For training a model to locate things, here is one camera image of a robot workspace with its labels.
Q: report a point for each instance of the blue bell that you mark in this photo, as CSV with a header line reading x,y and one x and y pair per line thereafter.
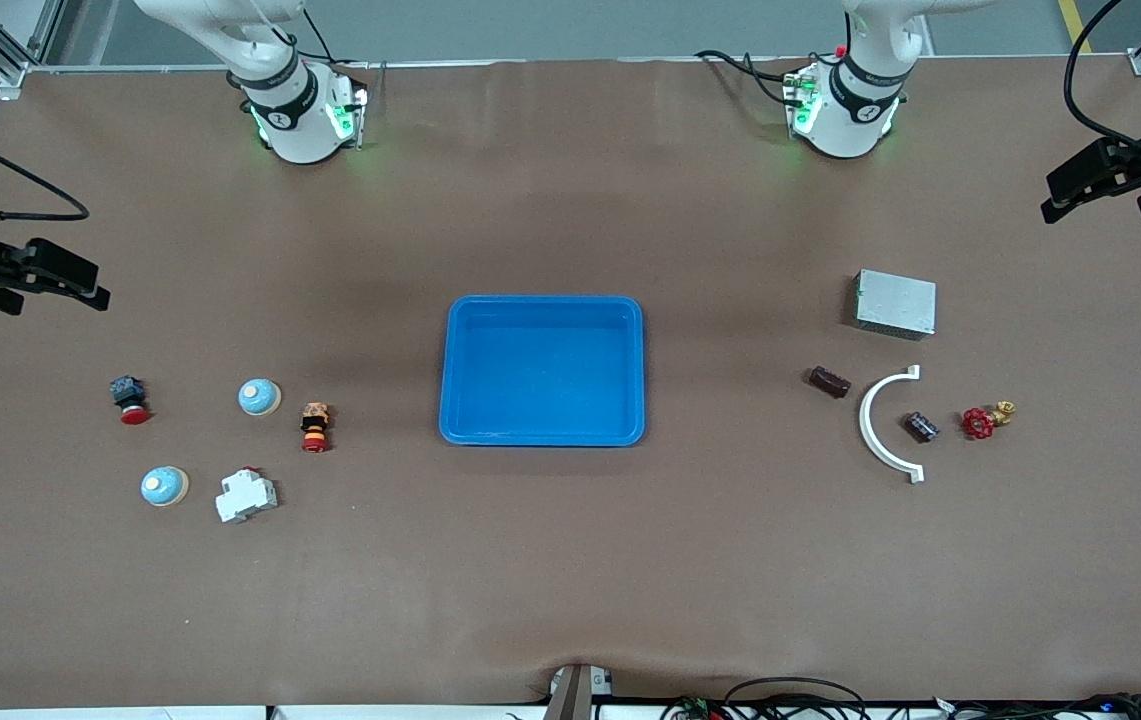
x,y
259,397
165,486

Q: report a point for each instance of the dark striped electrolytic capacitor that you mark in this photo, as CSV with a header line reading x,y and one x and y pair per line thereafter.
x,y
921,427

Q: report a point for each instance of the brown electrolytic capacitor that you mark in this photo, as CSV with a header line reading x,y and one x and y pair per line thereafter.
x,y
829,381

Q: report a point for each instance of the blue plastic tray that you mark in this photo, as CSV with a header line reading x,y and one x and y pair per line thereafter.
x,y
540,400

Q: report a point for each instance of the red emergency stop button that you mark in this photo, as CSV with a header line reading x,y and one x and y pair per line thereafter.
x,y
133,412

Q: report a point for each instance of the silver metal box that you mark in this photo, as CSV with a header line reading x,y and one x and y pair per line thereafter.
x,y
895,303

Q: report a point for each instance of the white circuit breaker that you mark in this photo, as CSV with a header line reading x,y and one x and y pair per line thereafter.
x,y
245,497

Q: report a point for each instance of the orange red push button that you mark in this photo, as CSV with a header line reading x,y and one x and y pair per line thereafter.
x,y
315,420

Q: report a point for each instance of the brown table mat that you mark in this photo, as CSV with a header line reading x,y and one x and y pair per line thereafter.
x,y
570,560

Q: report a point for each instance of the small white label box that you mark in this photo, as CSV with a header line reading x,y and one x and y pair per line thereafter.
x,y
600,682

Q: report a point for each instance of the white curved plastic bracket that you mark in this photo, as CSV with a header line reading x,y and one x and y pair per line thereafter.
x,y
867,422

